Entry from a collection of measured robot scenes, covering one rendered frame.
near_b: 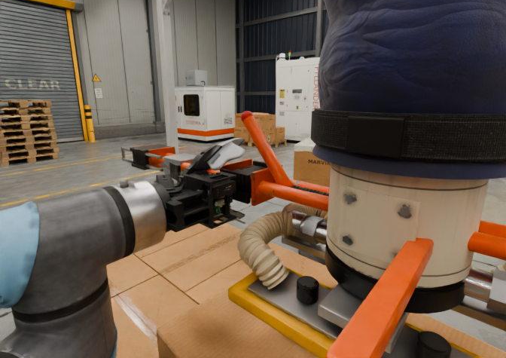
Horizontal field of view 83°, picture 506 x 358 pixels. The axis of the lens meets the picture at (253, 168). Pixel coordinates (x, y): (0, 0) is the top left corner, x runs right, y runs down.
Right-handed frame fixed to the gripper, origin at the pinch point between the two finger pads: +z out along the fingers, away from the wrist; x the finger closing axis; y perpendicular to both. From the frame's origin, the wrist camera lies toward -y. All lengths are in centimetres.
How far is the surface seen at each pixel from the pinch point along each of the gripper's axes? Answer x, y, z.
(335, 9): 24.0, 20.8, -6.9
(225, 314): -26.4, 1.2, -6.2
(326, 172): -37, -55, 146
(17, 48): 143, -975, 159
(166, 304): -67, -55, 13
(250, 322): -26.4, 6.1, -4.5
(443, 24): 20.4, 31.6, -9.8
